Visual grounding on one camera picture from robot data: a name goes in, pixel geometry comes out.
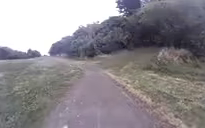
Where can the grey asphalt path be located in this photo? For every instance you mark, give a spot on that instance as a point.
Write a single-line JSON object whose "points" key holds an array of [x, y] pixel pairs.
{"points": [[96, 100]]}

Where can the grass slope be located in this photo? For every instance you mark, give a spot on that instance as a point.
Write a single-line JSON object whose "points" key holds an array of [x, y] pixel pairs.
{"points": [[170, 86]]}

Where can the dense wood of trees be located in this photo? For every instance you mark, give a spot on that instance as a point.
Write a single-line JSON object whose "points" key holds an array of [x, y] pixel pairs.
{"points": [[150, 26]]}

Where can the robot's own part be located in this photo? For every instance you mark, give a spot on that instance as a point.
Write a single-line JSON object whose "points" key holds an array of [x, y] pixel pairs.
{"points": [[65, 126]]}

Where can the grass field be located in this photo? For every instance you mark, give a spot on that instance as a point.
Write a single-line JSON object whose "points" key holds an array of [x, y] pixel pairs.
{"points": [[20, 90]]}

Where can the distant row of trees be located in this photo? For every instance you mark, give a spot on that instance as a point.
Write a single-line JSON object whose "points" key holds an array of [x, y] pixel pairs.
{"points": [[6, 53]]}

